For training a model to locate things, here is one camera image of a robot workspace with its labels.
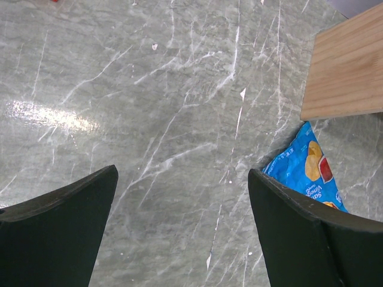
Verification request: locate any wooden two-tier shelf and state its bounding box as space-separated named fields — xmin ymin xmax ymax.
xmin=300 ymin=4 xmax=382 ymax=121

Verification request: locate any blue Lays chips bag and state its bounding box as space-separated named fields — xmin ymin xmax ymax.
xmin=263 ymin=122 xmax=347 ymax=212

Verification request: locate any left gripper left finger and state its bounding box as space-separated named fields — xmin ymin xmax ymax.
xmin=1 ymin=165 xmax=118 ymax=286

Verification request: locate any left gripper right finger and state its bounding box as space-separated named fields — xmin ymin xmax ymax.
xmin=248 ymin=169 xmax=382 ymax=286

